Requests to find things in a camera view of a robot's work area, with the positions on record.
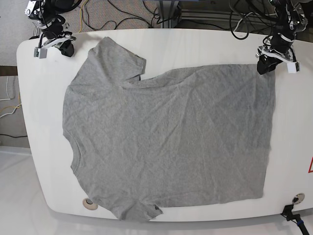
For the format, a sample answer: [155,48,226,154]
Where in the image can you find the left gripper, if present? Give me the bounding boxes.
[256,45,297,75]

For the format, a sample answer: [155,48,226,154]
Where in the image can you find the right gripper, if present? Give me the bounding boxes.
[43,32,75,57]

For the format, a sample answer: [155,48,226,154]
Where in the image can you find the grey t-shirt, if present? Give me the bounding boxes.
[63,37,275,222]

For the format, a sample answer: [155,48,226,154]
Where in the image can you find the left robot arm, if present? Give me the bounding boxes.
[68,0,308,75]

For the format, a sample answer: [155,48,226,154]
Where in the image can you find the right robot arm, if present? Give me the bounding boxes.
[24,0,76,59]

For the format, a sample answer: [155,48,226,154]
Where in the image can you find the red warning sticker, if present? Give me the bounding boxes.
[308,157,313,173]

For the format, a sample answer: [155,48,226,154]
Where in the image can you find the right table grommet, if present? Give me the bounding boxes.
[292,193,305,205]

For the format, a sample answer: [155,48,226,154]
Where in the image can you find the table grommet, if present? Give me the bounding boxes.
[82,198,98,211]
[292,193,305,205]

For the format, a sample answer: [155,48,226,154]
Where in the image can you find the left table grommet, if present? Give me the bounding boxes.
[82,198,98,211]

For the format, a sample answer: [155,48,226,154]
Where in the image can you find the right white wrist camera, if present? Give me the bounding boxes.
[34,47,47,59]

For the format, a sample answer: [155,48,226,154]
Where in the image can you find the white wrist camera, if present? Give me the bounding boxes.
[287,61,300,74]
[34,47,47,59]

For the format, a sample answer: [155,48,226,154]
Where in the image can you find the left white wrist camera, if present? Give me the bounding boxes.
[287,61,300,74]

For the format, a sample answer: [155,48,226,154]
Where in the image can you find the yellow cable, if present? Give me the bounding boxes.
[78,0,89,34]

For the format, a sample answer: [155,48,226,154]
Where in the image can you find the aluminium table frame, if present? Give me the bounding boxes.
[151,0,276,30]

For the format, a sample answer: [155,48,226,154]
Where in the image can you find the black clamp with cable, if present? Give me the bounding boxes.
[281,205,309,235]

